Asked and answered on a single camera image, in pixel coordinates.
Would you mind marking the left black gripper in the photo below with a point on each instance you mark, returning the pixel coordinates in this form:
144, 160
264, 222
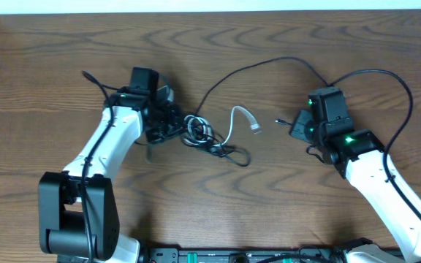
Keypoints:
175, 112

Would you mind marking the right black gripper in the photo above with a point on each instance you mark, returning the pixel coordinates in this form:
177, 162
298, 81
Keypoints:
297, 131

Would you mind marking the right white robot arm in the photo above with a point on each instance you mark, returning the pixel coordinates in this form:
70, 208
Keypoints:
361, 159

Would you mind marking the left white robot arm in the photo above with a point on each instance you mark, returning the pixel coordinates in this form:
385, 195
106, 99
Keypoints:
78, 215

